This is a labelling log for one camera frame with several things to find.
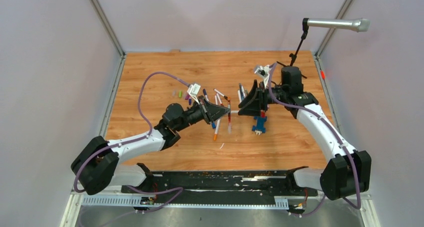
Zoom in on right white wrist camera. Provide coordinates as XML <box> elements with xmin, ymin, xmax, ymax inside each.
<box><xmin>253</xmin><ymin>64</ymin><xmax>272</xmax><ymax>89</ymax></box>

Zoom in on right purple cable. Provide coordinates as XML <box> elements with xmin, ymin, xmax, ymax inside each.
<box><xmin>267</xmin><ymin>62</ymin><xmax>363</xmax><ymax>218</ymax></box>

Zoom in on silver microphone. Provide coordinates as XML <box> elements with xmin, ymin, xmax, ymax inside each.
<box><xmin>302</xmin><ymin>18</ymin><xmax>371</xmax><ymax>33</ymax></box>

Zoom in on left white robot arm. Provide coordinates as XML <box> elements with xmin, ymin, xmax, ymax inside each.
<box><xmin>70</xmin><ymin>96</ymin><xmax>231</xmax><ymax>195</ymax></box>

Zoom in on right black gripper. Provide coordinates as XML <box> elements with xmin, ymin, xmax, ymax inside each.
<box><xmin>238</xmin><ymin>80</ymin><xmax>288</xmax><ymax>117</ymax></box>

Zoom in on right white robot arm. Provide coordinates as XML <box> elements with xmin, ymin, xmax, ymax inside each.
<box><xmin>238</xmin><ymin>63</ymin><xmax>372</xmax><ymax>200</ymax></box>

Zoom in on purple cable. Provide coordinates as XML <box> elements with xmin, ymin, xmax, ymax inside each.
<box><xmin>267</xmin><ymin>62</ymin><xmax>363</xmax><ymax>218</ymax></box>
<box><xmin>72</xmin><ymin>72</ymin><xmax>191</xmax><ymax>215</ymax></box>

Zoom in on black microphone tripod stand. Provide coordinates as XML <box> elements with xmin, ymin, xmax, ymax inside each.
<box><xmin>276</xmin><ymin>18</ymin><xmax>309</xmax><ymax>67</ymax></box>

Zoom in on dark red cap marker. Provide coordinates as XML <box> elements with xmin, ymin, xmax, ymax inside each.
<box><xmin>216</xmin><ymin>93</ymin><xmax>223</xmax><ymax>106</ymax></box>

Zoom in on clear cap grey pen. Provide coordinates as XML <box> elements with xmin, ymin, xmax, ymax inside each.
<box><xmin>239</xmin><ymin>83</ymin><xmax>245</xmax><ymax>100</ymax></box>

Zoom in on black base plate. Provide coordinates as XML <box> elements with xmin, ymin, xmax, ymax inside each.
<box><xmin>139</xmin><ymin>170</ymin><xmax>319</xmax><ymax>205</ymax></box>

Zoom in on blue red toy robot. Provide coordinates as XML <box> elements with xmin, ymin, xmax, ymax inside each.
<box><xmin>251</xmin><ymin>111</ymin><xmax>267</xmax><ymax>135</ymax></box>

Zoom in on grey slotted cable duct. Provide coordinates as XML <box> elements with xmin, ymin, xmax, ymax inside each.
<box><xmin>81</xmin><ymin>195</ymin><xmax>289</xmax><ymax>210</ymax></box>

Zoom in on orange red cap marker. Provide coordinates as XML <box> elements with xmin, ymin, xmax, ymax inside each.
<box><xmin>226</xmin><ymin>97</ymin><xmax>232</xmax><ymax>134</ymax></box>

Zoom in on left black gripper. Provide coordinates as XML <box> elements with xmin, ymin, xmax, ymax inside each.
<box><xmin>175</xmin><ymin>95</ymin><xmax>231</xmax><ymax>133</ymax></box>

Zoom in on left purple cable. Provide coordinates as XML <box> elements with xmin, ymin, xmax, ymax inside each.
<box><xmin>72</xmin><ymin>72</ymin><xmax>191</xmax><ymax>215</ymax></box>

